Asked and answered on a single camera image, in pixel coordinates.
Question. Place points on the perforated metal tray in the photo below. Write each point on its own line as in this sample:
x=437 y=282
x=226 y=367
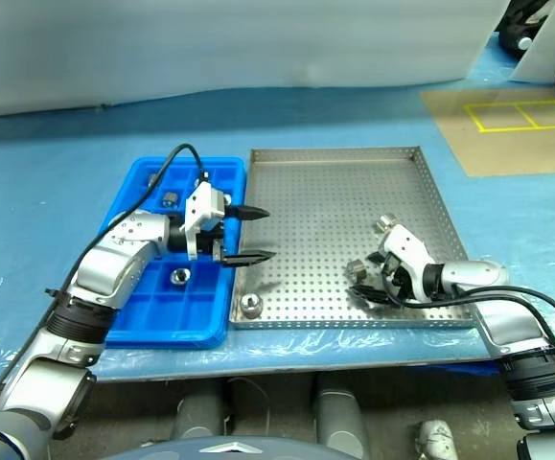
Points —
x=306 y=215

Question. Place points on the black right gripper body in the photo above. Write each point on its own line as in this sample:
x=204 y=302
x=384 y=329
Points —
x=399 y=280

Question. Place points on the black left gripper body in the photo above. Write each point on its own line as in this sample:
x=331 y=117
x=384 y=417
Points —
x=207 y=235

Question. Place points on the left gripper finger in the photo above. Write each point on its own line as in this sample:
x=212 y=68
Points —
x=250 y=259
x=248 y=213

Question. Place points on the dark grey curved panel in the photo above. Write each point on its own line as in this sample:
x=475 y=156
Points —
x=186 y=450

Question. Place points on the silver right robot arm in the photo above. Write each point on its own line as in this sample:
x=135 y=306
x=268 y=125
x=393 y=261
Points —
x=478 y=278

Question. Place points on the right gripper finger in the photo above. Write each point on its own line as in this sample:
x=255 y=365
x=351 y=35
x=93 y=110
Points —
x=376 y=257
x=370 y=292

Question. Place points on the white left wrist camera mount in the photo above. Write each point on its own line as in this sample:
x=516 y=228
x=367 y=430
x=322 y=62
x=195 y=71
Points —
x=200 y=206

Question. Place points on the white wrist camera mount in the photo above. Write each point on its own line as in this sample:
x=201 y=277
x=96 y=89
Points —
x=404 y=244
x=200 y=206

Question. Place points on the white speckled foot cover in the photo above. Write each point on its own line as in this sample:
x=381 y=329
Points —
x=435 y=438

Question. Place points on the grey rounded cylinder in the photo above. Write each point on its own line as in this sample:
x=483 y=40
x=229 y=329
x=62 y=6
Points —
x=200 y=412
x=339 y=412

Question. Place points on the blue compartment tray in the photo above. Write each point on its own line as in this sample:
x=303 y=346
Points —
x=200 y=311

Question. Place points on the black device with white knob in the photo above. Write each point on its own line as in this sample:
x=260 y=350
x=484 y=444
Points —
x=512 y=33

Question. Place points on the brown flat mat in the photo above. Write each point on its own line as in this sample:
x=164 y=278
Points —
x=497 y=153

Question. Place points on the white upright board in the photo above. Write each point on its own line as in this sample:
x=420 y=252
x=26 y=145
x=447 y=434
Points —
x=550 y=48

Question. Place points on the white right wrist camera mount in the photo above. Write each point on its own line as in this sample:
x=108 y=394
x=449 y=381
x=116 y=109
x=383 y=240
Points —
x=404 y=244

